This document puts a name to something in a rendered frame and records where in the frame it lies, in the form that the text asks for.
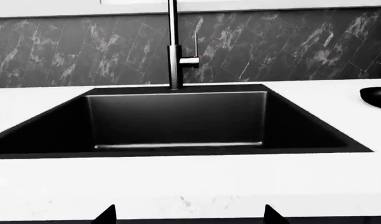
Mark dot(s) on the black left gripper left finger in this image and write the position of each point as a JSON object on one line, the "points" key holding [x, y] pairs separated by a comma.
{"points": [[108, 216]]}

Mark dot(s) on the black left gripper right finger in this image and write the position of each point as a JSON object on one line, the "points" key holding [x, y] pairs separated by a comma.
{"points": [[273, 215]]}

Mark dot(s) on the black rectangular kitchen sink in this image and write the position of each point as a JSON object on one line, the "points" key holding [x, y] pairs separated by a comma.
{"points": [[177, 121]]}

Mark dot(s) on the black bowl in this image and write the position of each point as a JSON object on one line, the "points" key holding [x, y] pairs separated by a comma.
{"points": [[376, 96]]}

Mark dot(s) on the dark metal kitchen faucet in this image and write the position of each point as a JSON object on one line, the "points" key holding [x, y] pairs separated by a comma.
{"points": [[175, 58]]}

